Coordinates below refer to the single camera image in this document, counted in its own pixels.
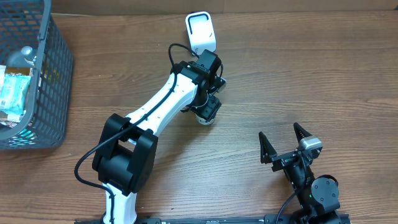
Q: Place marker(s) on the clear plastic bottle grey cap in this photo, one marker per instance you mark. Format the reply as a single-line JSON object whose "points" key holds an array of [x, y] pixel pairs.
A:
{"points": [[23, 58]]}

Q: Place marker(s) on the green lid jar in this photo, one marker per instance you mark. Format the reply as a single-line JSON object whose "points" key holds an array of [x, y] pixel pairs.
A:
{"points": [[204, 121]]}

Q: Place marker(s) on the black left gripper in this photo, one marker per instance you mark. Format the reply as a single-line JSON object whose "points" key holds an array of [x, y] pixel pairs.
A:
{"points": [[210, 109]]}

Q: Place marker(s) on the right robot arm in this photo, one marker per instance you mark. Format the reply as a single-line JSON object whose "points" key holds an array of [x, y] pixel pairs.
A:
{"points": [[315, 199]]}

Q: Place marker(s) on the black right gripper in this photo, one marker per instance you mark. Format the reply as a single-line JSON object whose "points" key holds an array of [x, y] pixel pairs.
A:
{"points": [[268, 153]]}

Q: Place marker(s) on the mint green wipes pack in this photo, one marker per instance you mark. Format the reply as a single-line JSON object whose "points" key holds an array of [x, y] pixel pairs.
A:
{"points": [[13, 93]]}

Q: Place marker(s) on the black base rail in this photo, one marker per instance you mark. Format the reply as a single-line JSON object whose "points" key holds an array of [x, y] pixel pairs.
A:
{"points": [[211, 221]]}

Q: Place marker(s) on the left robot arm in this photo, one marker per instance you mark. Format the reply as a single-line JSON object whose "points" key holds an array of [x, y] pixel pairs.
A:
{"points": [[126, 151]]}

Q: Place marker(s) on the white barcode scanner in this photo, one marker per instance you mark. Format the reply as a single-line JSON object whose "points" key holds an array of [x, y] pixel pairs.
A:
{"points": [[200, 32]]}

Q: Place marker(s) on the dark grey plastic basket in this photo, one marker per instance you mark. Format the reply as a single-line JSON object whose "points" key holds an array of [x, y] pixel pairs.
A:
{"points": [[29, 22]]}

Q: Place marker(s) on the brown patterned snack bag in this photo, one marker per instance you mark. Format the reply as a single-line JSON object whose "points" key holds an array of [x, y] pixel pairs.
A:
{"points": [[10, 120]]}

